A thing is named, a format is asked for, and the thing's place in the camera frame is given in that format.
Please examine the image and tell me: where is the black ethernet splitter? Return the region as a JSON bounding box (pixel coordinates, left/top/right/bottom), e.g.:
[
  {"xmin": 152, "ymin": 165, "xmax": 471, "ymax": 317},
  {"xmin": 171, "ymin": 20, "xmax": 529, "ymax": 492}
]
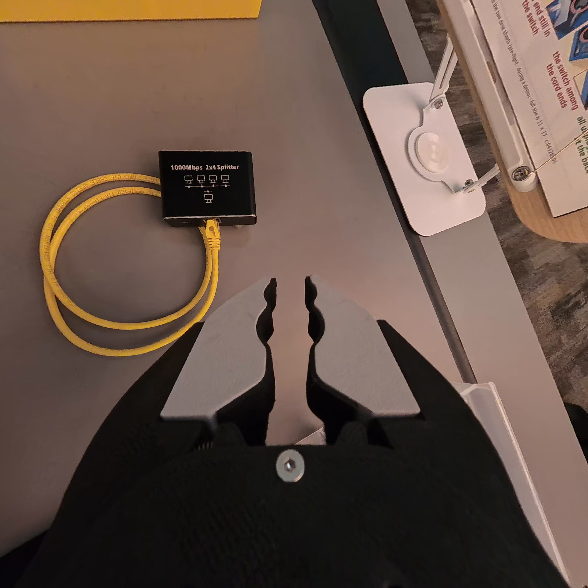
[{"xmin": 158, "ymin": 150, "xmax": 257, "ymax": 229}]

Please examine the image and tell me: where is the yellow plastic bin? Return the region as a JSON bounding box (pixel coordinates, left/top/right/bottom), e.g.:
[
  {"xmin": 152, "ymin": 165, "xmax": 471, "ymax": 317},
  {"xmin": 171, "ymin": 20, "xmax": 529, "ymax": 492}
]
[{"xmin": 0, "ymin": 0, "xmax": 262, "ymax": 23}]

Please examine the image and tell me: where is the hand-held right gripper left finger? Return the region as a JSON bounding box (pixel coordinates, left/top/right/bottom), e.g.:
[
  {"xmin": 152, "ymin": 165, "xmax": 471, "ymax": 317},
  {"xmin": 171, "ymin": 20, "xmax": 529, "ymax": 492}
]
[{"xmin": 160, "ymin": 277, "xmax": 277, "ymax": 422}]

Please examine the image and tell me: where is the yellow ethernet cable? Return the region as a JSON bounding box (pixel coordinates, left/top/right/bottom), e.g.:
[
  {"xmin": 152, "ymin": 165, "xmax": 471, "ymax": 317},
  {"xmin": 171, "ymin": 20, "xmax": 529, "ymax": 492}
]
[{"xmin": 40, "ymin": 172, "xmax": 222, "ymax": 357}]

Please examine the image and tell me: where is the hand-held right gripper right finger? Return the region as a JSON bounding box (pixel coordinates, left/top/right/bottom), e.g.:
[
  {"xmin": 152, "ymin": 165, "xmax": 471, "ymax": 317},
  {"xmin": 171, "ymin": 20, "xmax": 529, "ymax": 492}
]
[{"xmin": 304, "ymin": 275, "xmax": 422, "ymax": 420}]

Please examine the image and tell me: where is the printed instruction sheet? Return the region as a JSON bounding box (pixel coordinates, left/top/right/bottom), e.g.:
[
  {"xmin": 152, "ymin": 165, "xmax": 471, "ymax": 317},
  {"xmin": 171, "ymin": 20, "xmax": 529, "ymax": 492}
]
[{"xmin": 473, "ymin": 0, "xmax": 588, "ymax": 219}]

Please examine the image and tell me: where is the white metal stand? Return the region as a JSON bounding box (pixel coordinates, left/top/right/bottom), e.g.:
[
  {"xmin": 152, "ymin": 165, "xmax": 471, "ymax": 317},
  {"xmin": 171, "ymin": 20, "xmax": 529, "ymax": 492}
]
[{"xmin": 363, "ymin": 0, "xmax": 538, "ymax": 237}]

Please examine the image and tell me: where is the wooden board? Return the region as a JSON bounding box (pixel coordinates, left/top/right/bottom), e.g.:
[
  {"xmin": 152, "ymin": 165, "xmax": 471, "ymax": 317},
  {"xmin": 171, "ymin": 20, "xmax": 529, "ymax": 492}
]
[{"xmin": 505, "ymin": 175, "xmax": 588, "ymax": 244}]

